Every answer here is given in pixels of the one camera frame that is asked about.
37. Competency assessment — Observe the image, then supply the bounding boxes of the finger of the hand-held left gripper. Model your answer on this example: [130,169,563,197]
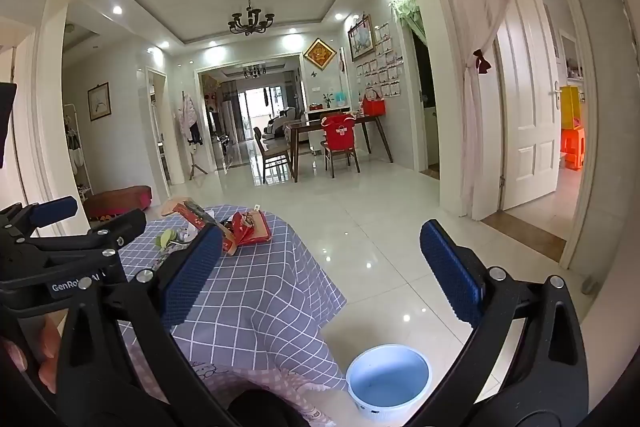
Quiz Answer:
[27,208,148,269]
[0,196,79,239]

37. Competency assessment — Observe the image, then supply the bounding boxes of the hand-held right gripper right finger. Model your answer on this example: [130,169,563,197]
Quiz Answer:
[400,220,592,427]

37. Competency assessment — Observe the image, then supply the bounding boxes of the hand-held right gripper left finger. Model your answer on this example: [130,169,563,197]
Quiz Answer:
[54,223,237,427]

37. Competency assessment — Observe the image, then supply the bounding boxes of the light blue plastic basin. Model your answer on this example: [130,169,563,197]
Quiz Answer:
[345,343,432,422]

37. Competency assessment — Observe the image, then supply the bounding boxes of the person's left hand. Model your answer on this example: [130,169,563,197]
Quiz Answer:
[0,309,68,395]

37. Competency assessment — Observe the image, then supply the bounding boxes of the red padded bench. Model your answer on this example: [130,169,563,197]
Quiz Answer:
[82,185,153,221]

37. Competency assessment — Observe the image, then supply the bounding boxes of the white metal rack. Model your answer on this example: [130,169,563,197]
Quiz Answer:
[62,104,94,198]

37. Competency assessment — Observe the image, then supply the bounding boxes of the grey checked tablecloth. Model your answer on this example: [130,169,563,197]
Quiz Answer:
[102,205,348,390]

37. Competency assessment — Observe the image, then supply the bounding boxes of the red and white wrapper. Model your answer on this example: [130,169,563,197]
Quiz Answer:
[220,212,274,254]

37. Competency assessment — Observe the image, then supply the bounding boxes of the wooden tripod coat stand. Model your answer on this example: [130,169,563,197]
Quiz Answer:
[188,141,209,180]

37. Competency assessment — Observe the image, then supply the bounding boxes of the framed ink drawing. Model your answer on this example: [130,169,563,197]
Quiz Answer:
[87,82,111,123]

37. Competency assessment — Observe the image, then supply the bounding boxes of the hanging pale clothes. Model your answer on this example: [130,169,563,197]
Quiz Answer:
[179,93,202,144]

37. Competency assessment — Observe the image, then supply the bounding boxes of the pink patterned cloth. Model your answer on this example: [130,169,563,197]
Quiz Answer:
[120,332,347,427]

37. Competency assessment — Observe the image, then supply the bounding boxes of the pink lace door curtain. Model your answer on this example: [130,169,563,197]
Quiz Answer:
[442,0,544,219]

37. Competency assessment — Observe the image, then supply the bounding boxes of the wooden dining chair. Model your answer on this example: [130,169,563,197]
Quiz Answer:
[253,127,293,184]

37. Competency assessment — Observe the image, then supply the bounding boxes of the wooden chair with red shirt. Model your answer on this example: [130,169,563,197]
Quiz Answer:
[320,111,362,179]

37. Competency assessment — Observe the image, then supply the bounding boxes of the orange plastic stool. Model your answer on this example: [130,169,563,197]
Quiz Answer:
[559,127,586,172]

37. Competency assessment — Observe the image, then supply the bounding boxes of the massage chair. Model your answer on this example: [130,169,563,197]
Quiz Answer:
[262,107,297,138]

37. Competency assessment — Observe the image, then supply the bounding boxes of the red shirt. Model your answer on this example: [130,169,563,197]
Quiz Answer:
[322,114,357,154]

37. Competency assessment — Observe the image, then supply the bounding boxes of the white panelled door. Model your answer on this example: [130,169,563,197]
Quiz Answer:
[494,0,561,212]

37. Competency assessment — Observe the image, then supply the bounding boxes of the red gift bag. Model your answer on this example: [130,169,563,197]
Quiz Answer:
[362,88,387,117]

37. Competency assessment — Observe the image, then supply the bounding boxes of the white sideboard cabinet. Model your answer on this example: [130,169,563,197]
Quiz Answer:
[306,104,352,156]

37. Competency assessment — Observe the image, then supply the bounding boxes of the dark wooden dining table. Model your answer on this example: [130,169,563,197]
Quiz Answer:
[286,114,395,184]

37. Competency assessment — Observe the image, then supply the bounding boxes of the yellow cabinet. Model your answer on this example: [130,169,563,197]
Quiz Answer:
[559,85,581,130]

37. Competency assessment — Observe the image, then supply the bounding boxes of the dark red bow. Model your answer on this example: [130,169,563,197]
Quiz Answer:
[472,49,493,76]

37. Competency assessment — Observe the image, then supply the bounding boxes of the recessed ceiling spotlights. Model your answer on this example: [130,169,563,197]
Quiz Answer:
[112,0,389,54]

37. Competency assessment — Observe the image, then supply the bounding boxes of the large black chandelier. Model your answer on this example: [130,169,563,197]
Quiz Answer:
[228,0,276,36]

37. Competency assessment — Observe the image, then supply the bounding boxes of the framed flower picture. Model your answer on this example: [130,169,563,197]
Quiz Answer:
[348,14,376,62]

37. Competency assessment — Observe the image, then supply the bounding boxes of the green valance curtain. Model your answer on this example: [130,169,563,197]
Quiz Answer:
[389,0,426,48]

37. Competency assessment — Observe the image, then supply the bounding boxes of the group of wall certificates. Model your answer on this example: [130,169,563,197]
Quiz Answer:
[355,22,404,99]

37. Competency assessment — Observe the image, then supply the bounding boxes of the red gold diamond wall decoration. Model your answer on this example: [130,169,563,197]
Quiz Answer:
[303,38,337,70]

